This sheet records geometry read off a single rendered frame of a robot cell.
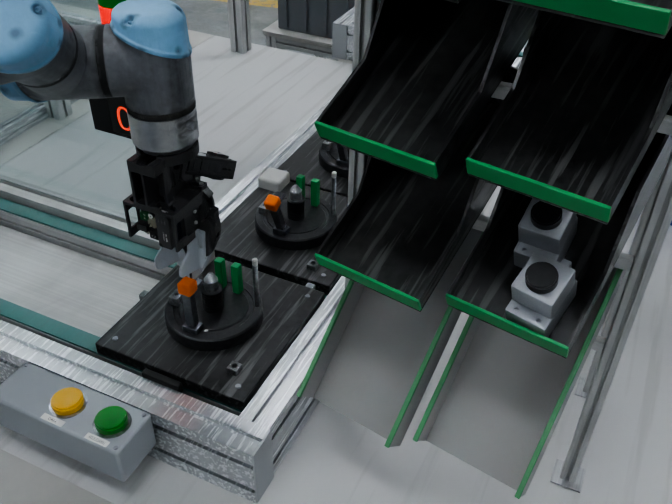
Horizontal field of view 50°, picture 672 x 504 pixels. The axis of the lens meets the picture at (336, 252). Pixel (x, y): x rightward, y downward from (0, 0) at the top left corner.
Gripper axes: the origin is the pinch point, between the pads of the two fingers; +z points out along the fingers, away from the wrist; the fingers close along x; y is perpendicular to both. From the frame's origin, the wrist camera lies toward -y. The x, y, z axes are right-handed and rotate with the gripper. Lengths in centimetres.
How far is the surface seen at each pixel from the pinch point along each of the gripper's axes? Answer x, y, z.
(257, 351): 9.1, 0.2, 11.5
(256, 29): -183, -322, 109
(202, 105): -52, -77, 23
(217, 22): -211, -321, 109
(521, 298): 42.5, 5.3, -15.4
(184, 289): 0.3, 3.1, 1.4
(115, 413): -1.3, 17.6, 11.3
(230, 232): -8.9, -21.8, 11.5
